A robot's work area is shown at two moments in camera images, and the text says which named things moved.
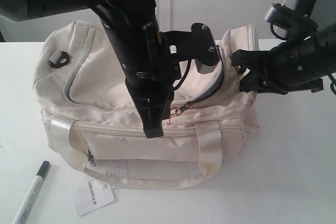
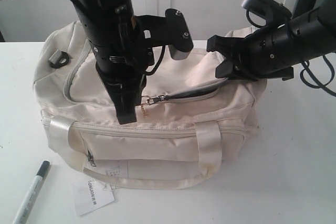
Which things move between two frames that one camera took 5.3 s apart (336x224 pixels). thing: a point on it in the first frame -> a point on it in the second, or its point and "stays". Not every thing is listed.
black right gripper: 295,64 -> 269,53
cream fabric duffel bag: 92,120 stays
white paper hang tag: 90,194 stays
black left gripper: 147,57 -> 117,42
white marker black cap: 22,212 stays
